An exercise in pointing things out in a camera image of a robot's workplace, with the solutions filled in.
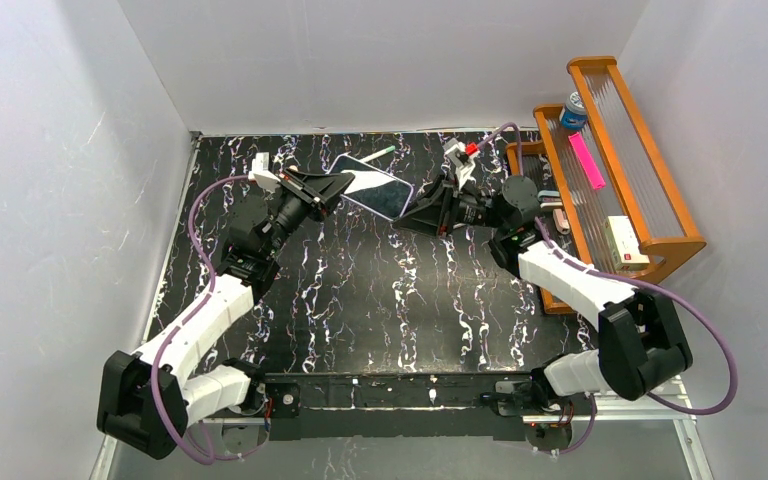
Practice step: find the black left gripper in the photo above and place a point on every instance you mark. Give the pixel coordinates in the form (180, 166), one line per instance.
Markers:
(306, 196)

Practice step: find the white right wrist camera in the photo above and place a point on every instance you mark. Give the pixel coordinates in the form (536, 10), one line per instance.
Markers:
(460, 157)

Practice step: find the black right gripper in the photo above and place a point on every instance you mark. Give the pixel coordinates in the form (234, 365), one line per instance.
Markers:
(447, 210)

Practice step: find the orange wooden tiered shelf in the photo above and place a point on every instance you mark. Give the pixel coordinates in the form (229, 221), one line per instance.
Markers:
(625, 212)

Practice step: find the black metal base rail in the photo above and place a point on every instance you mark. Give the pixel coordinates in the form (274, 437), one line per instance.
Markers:
(507, 406)

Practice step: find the pink flat box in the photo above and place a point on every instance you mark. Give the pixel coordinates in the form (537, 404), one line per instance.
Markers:
(586, 161)

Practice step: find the white red small box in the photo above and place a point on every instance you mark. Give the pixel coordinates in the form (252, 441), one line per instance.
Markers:
(623, 245)

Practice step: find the blue white bottle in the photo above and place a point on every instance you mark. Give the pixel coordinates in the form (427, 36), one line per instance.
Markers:
(573, 115)

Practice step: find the green white marker pen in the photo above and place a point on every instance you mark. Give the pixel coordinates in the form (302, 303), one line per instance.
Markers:
(378, 154)

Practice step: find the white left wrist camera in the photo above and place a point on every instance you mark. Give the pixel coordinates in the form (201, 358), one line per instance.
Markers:
(260, 173)

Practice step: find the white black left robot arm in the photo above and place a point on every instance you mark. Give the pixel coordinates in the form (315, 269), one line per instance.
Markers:
(149, 398)

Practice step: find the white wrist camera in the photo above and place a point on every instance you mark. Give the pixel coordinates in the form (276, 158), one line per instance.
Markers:
(460, 157)
(260, 173)

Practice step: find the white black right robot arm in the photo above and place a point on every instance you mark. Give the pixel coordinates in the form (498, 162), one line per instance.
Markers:
(641, 343)

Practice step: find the purple phone case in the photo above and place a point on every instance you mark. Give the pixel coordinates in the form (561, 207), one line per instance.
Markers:
(373, 189)

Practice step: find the blue grey small item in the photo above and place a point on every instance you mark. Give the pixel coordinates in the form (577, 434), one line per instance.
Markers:
(548, 196)

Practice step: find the small pink eraser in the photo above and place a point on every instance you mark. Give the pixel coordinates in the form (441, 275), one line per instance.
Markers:
(561, 221)

